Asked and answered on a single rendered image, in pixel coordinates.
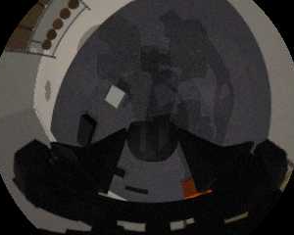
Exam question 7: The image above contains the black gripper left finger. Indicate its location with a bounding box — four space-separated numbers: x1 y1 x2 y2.
50 128 127 195

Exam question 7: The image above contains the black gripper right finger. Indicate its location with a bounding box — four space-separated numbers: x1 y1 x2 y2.
177 128 254 193

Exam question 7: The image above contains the dark grey switch panel with green rocker switches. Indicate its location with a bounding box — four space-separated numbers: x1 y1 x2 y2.
126 120 178 162

